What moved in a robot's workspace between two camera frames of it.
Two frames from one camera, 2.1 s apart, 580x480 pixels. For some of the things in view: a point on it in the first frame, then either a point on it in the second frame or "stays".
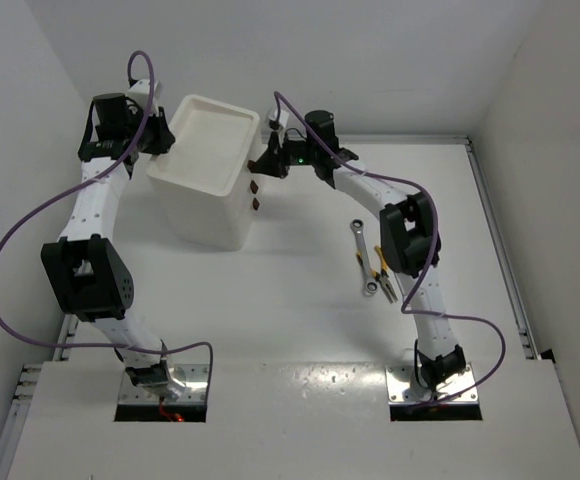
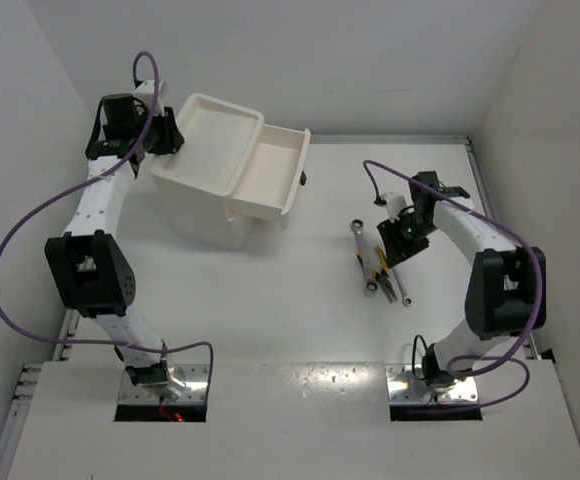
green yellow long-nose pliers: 383,276 stays
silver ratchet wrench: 371,286 stays
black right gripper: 272,162 → 396,249
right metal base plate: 398,379 stays
